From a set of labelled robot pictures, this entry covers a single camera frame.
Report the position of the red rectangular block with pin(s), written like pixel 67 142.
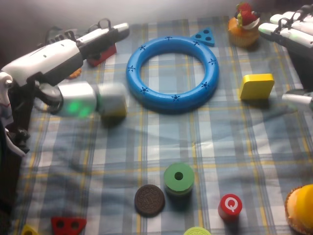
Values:
pixel 105 55

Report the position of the red cylinder block letter Q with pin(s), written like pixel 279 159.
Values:
pixel 230 206

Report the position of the blue plaid table cloth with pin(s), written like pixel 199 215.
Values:
pixel 156 139

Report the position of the orange yellow toy cupcake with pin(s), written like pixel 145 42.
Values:
pixel 302 208

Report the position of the green cylinder with hole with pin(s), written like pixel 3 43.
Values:
pixel 178 181

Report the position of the small yellow block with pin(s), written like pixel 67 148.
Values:
pixel 29 230

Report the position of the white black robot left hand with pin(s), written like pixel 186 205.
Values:
pixel 49 57

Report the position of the green sandwich cookie toy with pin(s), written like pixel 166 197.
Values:
pixel 196 231

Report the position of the blue triangle block with holes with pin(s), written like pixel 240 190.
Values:
pixel 204 36

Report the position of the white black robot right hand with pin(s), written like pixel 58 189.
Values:
pixel 298 29

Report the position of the red triangle block with holes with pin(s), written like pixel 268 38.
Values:
pixel 68 226

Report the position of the toy cupcake with strawberries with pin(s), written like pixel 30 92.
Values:
pixel 244 31

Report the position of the chocolate sandwich cookie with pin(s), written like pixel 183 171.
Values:
pixel 149 200

